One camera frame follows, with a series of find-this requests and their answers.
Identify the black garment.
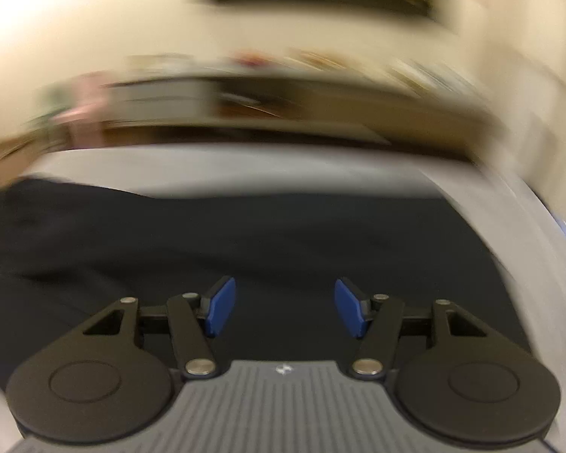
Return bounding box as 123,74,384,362
0,177,529,388

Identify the grey television cabinet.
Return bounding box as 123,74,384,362
99,71,496,161

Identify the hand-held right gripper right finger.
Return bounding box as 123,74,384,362
334,278,489,381

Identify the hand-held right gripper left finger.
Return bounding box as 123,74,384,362
82,276,239,381

